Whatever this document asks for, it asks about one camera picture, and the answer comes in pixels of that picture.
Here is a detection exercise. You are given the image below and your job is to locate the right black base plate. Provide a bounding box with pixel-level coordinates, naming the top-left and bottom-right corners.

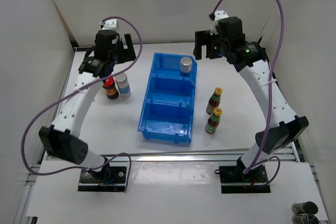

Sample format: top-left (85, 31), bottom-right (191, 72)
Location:
top-left (214, 165), bottom-right (271, 194)

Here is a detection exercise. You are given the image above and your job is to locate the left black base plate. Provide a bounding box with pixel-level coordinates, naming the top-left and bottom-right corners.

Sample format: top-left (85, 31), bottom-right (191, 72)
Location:
top-left (77, 166), bottom-right (128, 193)

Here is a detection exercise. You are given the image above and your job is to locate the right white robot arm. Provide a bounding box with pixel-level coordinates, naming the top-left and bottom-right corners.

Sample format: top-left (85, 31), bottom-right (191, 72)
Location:
top-left (194, 14), bottom-right (309, 182)

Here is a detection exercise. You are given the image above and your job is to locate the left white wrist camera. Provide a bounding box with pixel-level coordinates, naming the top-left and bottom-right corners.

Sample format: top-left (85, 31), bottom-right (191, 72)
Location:
top-left (100, 19), bottom-right (119, 33)

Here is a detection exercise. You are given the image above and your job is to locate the blue-label shaker can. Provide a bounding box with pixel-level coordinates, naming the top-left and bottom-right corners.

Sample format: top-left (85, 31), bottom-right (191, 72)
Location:
top-left (114, 73), bottom-right (131, 98)
top-left (180, 57), bottom-right (193, 76)

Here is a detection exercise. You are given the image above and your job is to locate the lower dark corner bottle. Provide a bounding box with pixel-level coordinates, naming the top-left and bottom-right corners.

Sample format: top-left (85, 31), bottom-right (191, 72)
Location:
top-left (292, 214), bottom-right (319, 224)

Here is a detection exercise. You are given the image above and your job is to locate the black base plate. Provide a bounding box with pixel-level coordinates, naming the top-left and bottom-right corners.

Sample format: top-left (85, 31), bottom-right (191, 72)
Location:
top-left (214, 165), bottom-right (271, 194)
top-left (77, 166), bottom-right (128, 193)

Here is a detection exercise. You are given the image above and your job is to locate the dark corner bottle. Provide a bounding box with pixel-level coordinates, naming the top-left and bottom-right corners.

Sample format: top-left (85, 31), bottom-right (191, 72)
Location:
top-left (291, 201), bottom-right (319, 215)
top-left (292, 214), bottom-right (319, 224)

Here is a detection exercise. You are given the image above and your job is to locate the front red-lid sauce jar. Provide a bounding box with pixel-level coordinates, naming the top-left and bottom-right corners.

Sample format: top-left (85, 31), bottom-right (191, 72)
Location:
top-left (103, 77), bottom-right (119, 100)

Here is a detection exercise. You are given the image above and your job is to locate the upper dark corner bottle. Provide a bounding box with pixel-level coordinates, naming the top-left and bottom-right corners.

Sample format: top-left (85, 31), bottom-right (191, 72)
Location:
top-left (291, 201), bottom-right (319, 215)

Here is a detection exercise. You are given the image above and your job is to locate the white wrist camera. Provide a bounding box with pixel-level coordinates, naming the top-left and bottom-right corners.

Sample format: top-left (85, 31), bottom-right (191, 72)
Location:
top-left (100, 19), bottom-right (119, 33)
top-left (209, 10), bottom-right (229, 36)

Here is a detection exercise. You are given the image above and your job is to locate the blue three-compartment plastic bin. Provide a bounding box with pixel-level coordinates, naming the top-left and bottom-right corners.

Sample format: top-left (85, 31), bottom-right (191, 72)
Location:
top-left (138, 52), bottom-right (197, 145)

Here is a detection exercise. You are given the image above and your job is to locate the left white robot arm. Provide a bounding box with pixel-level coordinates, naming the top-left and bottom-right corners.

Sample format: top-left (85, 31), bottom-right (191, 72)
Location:
top-left (39, 29), bottom-right (136, 182)

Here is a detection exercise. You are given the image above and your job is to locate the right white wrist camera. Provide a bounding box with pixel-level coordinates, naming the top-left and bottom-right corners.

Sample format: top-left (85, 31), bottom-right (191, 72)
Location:
top-left (209, 10), bottom-right (229, 36)

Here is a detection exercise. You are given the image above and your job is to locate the front yellow-cap sauce bottle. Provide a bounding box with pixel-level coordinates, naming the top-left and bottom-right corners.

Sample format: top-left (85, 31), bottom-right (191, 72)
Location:
top-left (205, 107), bottom-right (223, 134)

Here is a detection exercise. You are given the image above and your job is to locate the yellow-cap sauce bottle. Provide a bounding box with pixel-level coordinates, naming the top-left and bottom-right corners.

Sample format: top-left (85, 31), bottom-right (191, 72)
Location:
top-left (206, 87), bottom-right (223, 114)
top-left (205, 107), bottom-right (223, 134)

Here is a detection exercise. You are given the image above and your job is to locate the aluminium frame rail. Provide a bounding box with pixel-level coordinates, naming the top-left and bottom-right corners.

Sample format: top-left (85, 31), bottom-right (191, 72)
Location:
top-left (39, 40), bottom-right (301, 163)

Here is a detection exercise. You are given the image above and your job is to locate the rear yellow-cap sauce bottle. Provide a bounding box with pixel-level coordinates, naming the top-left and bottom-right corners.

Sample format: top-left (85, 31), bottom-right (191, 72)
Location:
top-left (206, 87), bottom-right (223, 114)

